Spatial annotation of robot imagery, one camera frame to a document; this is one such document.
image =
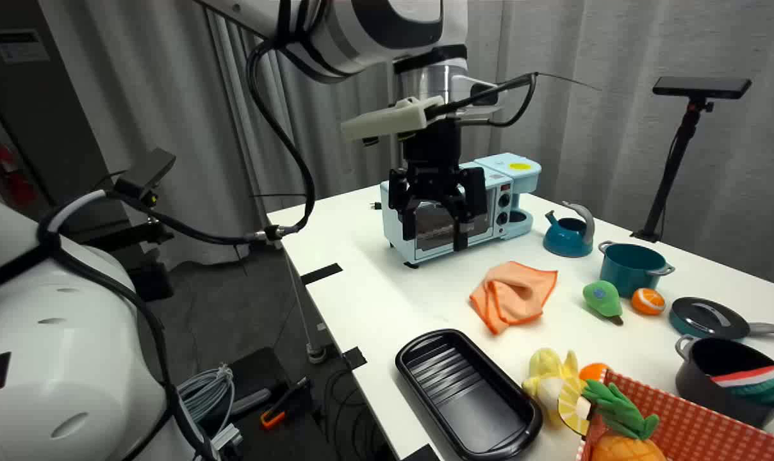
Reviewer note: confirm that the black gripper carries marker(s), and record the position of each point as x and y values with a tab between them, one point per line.
431	175

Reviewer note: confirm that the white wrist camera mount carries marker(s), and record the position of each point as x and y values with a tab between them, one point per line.
404	116

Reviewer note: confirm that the teal toy kettle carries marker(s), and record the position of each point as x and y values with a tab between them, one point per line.
568	235

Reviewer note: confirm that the red checkered basket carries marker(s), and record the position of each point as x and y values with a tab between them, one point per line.
685	431

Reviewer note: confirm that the black pot with handles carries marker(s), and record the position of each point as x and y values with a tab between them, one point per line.
708	356

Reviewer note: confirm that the light blue toy oven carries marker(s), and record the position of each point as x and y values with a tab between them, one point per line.
504	179

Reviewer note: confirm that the black side camera mount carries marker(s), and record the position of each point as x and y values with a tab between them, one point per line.
135	184

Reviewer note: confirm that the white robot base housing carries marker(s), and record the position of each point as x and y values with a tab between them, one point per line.
73	374

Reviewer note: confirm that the orange handled tool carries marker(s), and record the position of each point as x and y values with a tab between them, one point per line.
293	401

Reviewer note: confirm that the plush watermelon slice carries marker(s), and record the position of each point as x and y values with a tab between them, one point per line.
753	385

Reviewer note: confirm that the teal toy pot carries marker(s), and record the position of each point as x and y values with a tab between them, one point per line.
631	266

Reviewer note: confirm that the yellow plush banana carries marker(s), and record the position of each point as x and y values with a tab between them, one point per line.
553	381

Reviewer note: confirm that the orange toy fruit half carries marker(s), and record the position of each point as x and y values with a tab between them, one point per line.
647	301

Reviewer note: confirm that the orange folded cloth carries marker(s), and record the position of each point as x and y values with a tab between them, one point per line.
510	296

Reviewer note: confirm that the black camera tripod stand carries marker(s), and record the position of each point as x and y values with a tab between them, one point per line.
699	95

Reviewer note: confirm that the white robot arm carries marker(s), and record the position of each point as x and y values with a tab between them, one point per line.
335	38

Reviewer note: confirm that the dark teal frying pan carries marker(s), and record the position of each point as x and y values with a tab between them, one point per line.
706	317

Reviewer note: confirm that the green plush avocado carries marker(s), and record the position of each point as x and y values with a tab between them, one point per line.
602	301

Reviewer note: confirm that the black grill tray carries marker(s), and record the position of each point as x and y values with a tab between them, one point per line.
469	397

